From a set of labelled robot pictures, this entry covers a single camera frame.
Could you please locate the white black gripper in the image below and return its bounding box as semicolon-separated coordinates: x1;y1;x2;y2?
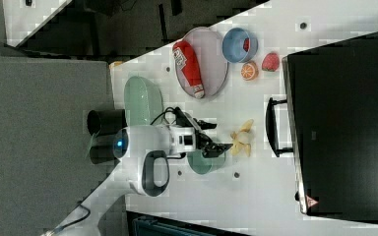
170;112;232;158

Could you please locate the yellow plush peeled banana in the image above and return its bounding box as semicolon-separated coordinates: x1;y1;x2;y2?
230;119;254;157

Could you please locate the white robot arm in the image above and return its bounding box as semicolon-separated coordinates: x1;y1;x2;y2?
40;108;231;236

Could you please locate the black toaster oven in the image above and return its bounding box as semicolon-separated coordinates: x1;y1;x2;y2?
283;31;378;224

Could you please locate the small green round cup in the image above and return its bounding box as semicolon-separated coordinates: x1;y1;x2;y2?
187;150;226;175

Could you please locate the green perforated colander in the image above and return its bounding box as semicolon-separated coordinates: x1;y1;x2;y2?
124;76;163;126

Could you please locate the orange slice toy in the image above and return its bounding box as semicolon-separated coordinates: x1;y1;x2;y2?
241;61;259;81

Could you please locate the grey round plate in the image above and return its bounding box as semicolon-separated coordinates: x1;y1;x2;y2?
173;28;228;98

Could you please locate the red plush ketchup bottle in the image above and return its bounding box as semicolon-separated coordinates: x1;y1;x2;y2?
172;40;205;98

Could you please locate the blue bowl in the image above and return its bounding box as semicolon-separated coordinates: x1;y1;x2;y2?
221;28;258;63

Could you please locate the red plush strawberry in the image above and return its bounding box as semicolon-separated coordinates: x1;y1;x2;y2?
262;52;280;72

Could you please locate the red strawberry in bowl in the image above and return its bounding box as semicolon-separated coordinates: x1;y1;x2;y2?
243;38;250;52

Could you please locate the black cable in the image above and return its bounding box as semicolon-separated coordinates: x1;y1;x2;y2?
150;106;185;126

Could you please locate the black oven door handle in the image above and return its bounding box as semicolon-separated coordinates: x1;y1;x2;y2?
265;97;293;157

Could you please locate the black cylinder post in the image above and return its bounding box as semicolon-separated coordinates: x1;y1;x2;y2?
87;109;127;136

